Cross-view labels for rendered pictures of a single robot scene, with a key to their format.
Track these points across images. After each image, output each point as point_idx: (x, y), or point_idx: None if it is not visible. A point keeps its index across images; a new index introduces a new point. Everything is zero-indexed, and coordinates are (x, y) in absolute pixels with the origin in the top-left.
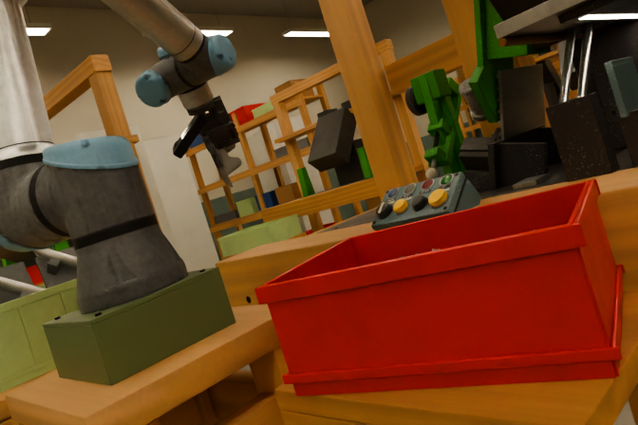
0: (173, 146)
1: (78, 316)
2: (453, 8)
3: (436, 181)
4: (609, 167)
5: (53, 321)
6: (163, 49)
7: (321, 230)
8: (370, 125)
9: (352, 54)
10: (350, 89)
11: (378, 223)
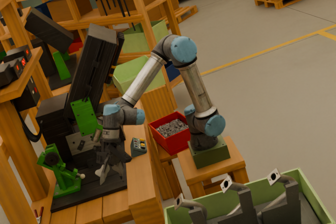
0: (128, 156)
1: (219, 139)
2: (17, 128)
3: (135, 140)
4: (125, 135)
5: (224, 143)
6: (138, 99)
7: (92, 219)
8: (20, 193)
9: (2, 153)
10: (8, 175)
11: (146, 149)
